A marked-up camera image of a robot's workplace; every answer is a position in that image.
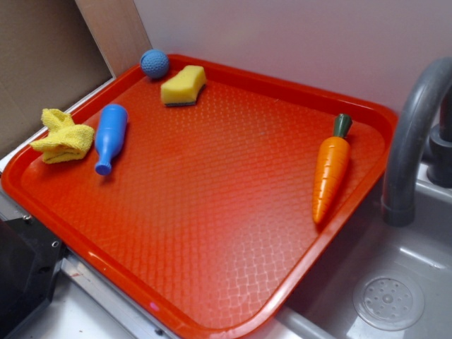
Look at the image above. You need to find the brown cardboard panel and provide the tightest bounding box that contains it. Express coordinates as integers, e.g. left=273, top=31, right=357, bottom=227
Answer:
left=0, top=0, right=117, bottom=158

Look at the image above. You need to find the grey plastic sink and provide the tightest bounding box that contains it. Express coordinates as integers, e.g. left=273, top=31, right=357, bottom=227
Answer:
left=276, top=165, right=451, bottom=338

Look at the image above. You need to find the yellow cloth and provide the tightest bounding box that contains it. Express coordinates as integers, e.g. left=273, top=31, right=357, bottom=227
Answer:
left=30, top=109, right=95, bottom=164

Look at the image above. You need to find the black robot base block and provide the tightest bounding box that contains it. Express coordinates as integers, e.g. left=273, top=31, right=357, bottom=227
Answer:
left=1, top=216, right=66, bottom=338

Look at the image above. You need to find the yellow sponge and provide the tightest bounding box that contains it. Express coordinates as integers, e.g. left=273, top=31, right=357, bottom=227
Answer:
left=160, top=65, right=207, bottom=107

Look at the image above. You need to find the orange toy carrot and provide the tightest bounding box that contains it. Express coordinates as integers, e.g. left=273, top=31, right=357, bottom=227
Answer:
left=312, top=113, right=352, bottom=225

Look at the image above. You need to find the blue toy bottle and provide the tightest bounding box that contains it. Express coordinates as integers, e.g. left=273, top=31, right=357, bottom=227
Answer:
left=95, top=104, right=128, bottom=176

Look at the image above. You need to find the sink drain strainer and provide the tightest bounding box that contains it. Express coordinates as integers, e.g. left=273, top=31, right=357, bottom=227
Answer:
left=352, top=270, right=425, bottom=331

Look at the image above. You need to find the blue dimpled ball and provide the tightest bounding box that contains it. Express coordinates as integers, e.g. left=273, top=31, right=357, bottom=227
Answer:
left=140, top=49, right=170, bottom=79

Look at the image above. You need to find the grey faucet spout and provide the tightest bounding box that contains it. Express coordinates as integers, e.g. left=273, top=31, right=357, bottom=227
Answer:
left=381, top=57, right=451, bottom=227

